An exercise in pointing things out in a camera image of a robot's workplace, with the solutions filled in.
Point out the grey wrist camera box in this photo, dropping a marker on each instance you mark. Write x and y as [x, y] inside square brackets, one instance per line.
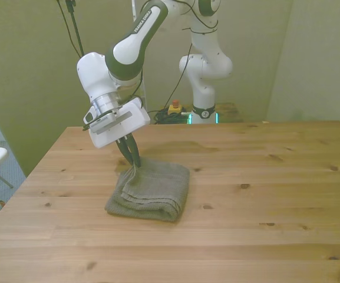
[94, 118]

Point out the yellow emergency stop button box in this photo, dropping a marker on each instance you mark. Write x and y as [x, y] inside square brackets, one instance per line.
[175, 108]

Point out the grey towel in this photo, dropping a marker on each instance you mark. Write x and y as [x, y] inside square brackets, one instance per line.
[152, 191]

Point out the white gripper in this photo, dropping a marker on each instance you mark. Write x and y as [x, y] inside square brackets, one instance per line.
[125, 123]

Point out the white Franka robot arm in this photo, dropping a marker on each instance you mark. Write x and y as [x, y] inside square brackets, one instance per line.
[134, 44]

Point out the black camera tripod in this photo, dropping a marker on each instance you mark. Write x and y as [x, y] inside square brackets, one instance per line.
[75, 26]

